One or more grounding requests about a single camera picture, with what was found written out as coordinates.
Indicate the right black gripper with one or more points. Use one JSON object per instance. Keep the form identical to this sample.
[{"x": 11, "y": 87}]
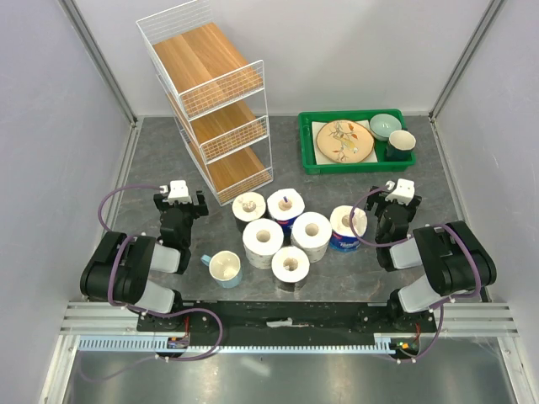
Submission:
[{"x": 379, "y": 197}]

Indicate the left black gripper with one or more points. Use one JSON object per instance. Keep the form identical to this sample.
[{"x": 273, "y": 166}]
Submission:
[{"x": 199, "y": 209}]

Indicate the blue roll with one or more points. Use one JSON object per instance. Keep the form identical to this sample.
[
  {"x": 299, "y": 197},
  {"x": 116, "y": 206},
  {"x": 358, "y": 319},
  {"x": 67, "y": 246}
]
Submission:
[
  {"x": 346, "y": 225},
  {"x": 284, "y": 206}
]

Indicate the black paper towel roll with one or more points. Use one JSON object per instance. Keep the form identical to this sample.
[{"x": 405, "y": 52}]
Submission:
[{"x": 249, "y": 206}]

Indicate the black roll front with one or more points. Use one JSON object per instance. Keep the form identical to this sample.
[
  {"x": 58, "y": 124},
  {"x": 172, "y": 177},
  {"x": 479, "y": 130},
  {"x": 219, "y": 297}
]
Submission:
[{"x": 290, "y": 267}]

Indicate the white wire wooden shelf rack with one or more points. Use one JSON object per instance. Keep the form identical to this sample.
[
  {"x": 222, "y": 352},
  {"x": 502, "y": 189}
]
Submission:
[{"x": 217, "y": 96}]

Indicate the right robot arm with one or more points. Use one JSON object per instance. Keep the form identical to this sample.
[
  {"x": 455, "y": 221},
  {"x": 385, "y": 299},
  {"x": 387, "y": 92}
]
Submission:
[{"x": 454, "y": 261}]

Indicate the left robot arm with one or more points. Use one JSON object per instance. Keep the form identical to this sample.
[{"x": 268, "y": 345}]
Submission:
[{"x": 118, "y": 272}]

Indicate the green plastic tray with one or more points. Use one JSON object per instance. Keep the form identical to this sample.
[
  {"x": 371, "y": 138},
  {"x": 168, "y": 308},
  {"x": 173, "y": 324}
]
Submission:
[{"x": 311, "y": 167}]

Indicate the dark green ceramic cup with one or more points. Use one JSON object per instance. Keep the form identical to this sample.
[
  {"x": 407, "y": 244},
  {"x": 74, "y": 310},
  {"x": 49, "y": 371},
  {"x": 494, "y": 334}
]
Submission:
[{"x": 400, "y": 146}]

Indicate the bird pattern ceramic plate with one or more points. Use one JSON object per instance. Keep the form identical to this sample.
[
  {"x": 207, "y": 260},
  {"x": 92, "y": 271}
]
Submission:
[{"x": 345, "y": 141}]

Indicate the white floral roll centre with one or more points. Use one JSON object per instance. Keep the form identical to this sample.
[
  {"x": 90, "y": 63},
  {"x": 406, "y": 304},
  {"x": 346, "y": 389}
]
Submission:
[{"x": 311, "y": 232}]

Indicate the white floral roll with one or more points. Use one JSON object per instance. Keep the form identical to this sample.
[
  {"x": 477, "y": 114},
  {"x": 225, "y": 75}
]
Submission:
[
  {"x": 311, "y": 232},
  {"x": 262, "y": 239}
]

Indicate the light green ceramic bowl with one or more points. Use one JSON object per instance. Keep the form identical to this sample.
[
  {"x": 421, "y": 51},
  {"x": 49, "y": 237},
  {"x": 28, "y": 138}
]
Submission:
[{"x": 383, "y": 125}]

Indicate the light blue ceramic mug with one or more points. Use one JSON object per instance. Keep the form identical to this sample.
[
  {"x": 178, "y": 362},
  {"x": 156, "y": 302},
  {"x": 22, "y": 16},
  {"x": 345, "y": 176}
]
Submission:
[{"x": 225, "y": 268}]

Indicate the white floral roll left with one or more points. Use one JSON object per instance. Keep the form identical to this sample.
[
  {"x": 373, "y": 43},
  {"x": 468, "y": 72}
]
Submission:
[{"x": 262, "y": 239}]

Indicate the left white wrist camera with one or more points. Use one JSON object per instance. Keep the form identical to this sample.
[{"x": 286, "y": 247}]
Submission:
[{"x": 179, "y": 190}]

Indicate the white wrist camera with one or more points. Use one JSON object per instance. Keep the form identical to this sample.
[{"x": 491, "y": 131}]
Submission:
[
  {"x": 179, "y": 190},
  {"x": 402, "y": 191}
]

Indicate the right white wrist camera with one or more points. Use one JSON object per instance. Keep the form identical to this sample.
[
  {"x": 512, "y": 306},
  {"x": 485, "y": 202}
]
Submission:
[{"x": 402, "y": 191}]

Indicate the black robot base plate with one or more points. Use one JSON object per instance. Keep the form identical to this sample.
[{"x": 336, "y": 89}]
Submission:
[{"x": 309, "y": 322}]

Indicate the light blue cable duct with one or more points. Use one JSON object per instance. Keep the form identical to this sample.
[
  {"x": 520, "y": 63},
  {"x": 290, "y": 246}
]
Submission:
[{"x": 166, "y": 345}]

